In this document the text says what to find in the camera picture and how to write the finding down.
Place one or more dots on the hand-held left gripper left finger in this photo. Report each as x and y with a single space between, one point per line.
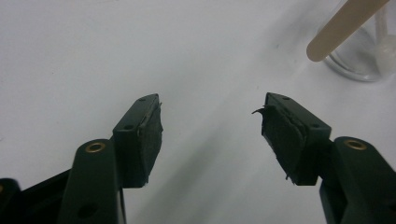
137 146

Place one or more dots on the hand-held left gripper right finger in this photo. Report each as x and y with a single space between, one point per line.
299 146

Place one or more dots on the clear glass container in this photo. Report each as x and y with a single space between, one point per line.
367 53

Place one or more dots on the wooden stick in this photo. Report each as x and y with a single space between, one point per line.
341 26

